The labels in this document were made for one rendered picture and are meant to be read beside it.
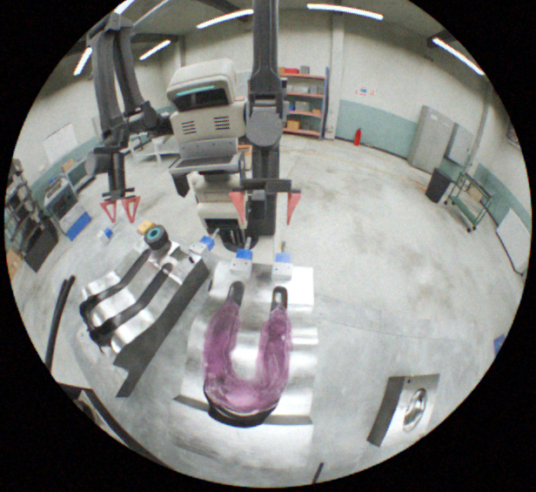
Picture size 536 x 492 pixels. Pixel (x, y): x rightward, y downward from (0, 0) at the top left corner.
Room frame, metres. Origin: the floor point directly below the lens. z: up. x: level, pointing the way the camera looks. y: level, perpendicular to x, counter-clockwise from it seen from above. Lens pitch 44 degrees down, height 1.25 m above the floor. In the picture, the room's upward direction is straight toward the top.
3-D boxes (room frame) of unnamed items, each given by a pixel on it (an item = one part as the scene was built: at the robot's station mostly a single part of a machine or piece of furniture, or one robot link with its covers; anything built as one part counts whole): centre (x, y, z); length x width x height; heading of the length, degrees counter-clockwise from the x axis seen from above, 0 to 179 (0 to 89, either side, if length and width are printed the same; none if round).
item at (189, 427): (0.00, 0.04, 0.86); 0.50 x 0.26 x 0.11; 174
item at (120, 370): (0.07, 0.40, 0.87); 0.50 x 0.26 x 0.14; 156
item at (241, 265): (0.28, 0.07, 0.86); 0.13 x 0.05 x 0.05; 174
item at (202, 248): (0.35, 0.20, 0.83); 0.13 x 0.05 x 0.05; 157
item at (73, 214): (1.18, 3.47, 0.28); 0.61 x 0.41 x 0.15; 160
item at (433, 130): (3.70, -4.74, 0.98); 1.00 x 0.47 x 1.95; 70
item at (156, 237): (0.29, 0.35, 0.91); 0.08 x 0.08 x 0.04
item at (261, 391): (0.00, 0.04, 0.90); 0.26 x 0.18 x 0.08; 174
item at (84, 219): (1.18, 3.47, 0.11); 0.61 x 0.41 x 0.22; 160
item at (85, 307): (0.08, 0.38, 0.92); 0.35 x 0.16 x 0.09; 156
